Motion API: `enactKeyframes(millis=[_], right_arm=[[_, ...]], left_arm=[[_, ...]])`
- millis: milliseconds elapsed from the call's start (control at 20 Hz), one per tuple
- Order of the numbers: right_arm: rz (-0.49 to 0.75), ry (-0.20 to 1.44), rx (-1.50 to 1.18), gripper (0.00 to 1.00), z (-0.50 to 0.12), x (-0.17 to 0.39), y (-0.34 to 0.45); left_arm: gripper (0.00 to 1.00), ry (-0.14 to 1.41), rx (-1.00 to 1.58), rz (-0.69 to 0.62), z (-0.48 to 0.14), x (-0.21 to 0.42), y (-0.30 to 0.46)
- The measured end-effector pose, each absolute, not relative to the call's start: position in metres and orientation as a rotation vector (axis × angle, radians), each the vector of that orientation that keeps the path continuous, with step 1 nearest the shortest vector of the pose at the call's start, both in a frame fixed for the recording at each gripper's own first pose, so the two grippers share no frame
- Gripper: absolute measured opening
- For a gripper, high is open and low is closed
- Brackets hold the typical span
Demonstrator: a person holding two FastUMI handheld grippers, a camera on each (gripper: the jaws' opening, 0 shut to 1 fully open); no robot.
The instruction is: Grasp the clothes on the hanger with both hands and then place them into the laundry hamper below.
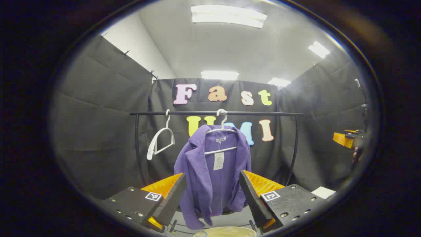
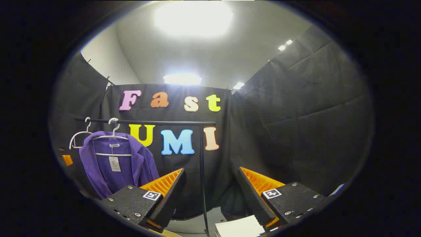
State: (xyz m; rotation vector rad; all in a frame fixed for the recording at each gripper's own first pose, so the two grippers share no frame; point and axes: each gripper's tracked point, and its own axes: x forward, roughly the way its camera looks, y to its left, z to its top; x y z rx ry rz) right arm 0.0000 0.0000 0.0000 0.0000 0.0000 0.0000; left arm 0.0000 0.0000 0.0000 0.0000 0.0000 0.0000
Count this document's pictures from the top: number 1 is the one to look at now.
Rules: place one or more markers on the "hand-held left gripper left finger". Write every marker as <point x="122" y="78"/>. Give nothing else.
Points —
<point x="171" y="200"/>

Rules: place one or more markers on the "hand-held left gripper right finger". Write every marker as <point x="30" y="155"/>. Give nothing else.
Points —
<point x="255" y="200"/>

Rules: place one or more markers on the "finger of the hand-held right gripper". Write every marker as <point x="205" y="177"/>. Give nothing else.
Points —
<point x="342" y="140"/>

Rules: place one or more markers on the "purple ribbed jacket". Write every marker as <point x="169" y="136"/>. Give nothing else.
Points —
<point x="197" y="171"/>

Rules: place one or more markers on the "beige laundry hamper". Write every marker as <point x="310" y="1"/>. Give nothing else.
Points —
<point x="227" y="232"/>

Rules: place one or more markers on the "white clothes hanger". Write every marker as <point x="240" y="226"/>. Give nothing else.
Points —
<point x="155" y="141"/>
<point x="223" y="122"/>

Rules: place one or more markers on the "black clothes rack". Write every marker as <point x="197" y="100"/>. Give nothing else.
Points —
<point x="263" y="113"/>

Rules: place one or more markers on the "black tripod stand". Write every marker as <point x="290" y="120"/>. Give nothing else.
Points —
<point x="364" y="108"/>

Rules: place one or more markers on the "white box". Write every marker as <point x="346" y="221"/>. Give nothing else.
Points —
<point x="324" y="192"/>

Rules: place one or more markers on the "black backdrop cloth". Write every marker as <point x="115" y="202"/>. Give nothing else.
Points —
<point x="98" y="115"/>

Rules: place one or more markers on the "large ceiling light panel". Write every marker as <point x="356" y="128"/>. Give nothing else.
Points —
<point x="227" y="16"/>

